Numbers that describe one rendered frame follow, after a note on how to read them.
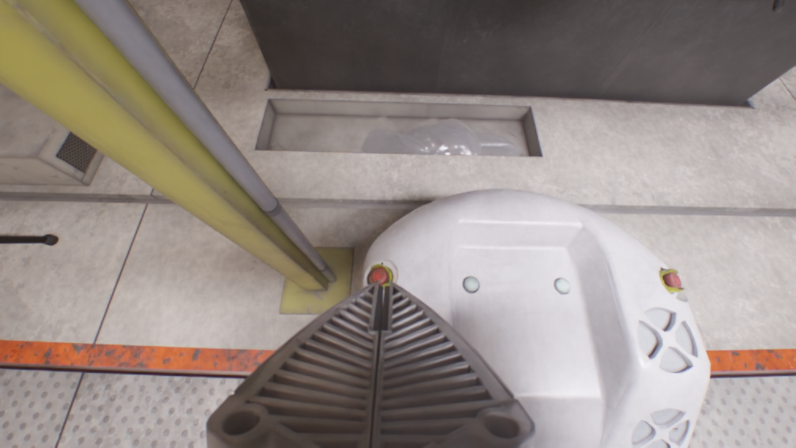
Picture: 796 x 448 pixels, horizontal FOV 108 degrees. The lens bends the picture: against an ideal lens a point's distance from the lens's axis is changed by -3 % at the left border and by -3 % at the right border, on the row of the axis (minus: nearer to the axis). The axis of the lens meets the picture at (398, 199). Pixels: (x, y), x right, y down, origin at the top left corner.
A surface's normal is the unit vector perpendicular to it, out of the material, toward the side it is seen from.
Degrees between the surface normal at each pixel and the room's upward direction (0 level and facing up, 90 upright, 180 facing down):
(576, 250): 74
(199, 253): 0
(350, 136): 0
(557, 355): 0
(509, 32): 90
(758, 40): 90
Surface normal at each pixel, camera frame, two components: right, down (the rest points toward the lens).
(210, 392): 0.03, -0.44
